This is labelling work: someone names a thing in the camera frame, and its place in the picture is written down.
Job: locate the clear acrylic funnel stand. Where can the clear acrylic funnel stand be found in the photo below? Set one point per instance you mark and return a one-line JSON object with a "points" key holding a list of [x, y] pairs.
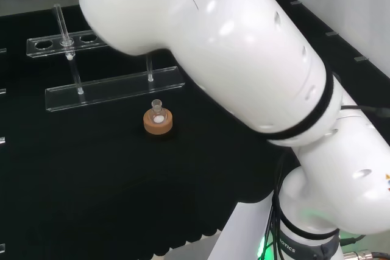
{"points": [[122, 88]]}

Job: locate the small round-bottom glass flask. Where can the small round-bottom glass flask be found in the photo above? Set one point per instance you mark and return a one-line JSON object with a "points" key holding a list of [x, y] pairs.
{"points": [[158, 117]]}

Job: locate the black bench cloth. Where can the black bench cloth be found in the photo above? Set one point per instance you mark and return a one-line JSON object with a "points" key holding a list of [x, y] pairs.
{"points": [[91, 181]]}

